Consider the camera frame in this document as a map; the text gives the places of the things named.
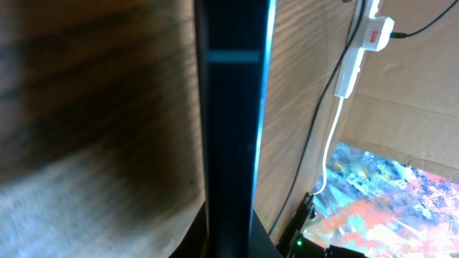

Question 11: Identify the white charger plug adapter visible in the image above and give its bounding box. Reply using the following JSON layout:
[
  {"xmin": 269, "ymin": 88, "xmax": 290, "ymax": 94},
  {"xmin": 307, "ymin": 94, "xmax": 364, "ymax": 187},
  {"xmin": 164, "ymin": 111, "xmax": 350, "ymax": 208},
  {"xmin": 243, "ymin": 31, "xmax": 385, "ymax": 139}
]
[{"xmin": 361, "ymin": 16, "xmax": 394, "ymax": 52}]

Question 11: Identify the white power strip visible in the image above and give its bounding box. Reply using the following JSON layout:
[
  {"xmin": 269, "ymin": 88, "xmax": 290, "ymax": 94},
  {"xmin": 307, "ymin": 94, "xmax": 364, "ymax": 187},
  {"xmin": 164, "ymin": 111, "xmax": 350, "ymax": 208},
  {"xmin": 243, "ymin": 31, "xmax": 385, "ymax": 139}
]
[{"xmin": 334, "ymin": 0, "xmax": 379, "ymax": 99}]

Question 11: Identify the black USB charging cable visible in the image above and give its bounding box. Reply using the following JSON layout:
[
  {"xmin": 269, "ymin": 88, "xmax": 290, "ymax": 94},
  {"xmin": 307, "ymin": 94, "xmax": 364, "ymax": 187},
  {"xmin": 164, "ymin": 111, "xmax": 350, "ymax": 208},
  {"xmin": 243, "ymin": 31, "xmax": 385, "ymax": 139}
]
[{"xmin": 268, "ymin": 0, "xmax": 459, "ymax": 236}]

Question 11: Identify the Samsung Galaxy smartphone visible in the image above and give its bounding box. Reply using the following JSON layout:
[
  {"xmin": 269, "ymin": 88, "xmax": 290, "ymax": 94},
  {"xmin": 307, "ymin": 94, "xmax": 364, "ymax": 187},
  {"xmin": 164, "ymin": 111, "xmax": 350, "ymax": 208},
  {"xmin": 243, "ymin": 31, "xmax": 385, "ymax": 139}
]
[{"xmin": 194, "ymin": 0, "xmax": 277, "ymax": 257}]

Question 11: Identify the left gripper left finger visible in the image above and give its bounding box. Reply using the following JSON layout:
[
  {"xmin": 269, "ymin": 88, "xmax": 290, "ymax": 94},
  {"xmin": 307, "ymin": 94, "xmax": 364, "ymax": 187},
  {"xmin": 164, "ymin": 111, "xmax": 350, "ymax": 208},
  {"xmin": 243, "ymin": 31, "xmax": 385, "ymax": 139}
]
[{"xmin": 169, "ymin": 202, "xmax": 209, "ymax": 258}]

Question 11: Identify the white power strip cord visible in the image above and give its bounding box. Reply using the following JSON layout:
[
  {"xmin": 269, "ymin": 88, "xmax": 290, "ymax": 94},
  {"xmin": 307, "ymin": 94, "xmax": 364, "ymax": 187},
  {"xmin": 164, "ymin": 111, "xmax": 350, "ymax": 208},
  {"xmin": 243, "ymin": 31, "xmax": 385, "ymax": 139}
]
[{"xmin": 311, "ymin": 96, "xmax": 345, "ymax": 196}]

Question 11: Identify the colourful painted floor mat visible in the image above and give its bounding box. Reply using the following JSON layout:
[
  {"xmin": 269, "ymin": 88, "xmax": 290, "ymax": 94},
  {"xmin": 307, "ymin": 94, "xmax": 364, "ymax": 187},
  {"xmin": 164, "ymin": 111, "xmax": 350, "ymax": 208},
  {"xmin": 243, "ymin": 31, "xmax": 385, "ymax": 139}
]
[{"xmin": 308, "ymin": 143, "xmax": 458, "ymax": 257}]

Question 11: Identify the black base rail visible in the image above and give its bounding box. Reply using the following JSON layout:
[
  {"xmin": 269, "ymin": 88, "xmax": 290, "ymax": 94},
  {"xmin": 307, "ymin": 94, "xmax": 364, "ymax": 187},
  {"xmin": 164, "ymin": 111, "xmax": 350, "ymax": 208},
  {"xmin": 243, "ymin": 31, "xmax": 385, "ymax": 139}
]
[{"xmin": 275, "ymin": 193, "xmax": 367, "ymax": 258}]

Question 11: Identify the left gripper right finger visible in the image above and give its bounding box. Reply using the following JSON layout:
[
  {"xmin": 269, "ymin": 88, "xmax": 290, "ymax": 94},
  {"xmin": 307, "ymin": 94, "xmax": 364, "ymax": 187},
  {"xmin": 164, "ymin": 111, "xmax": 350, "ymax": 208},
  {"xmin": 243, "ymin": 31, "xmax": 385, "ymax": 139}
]
[{"xmin": 248, "ymin": 211, "xmax": 283, "ymax": 258}]

